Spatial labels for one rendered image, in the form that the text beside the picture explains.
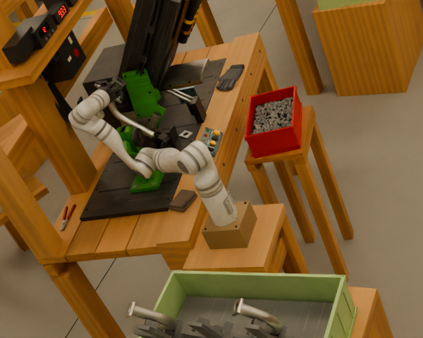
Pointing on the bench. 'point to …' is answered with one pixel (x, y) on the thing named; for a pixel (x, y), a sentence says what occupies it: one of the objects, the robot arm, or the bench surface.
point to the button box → (211, 140)
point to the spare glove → (230, 77)
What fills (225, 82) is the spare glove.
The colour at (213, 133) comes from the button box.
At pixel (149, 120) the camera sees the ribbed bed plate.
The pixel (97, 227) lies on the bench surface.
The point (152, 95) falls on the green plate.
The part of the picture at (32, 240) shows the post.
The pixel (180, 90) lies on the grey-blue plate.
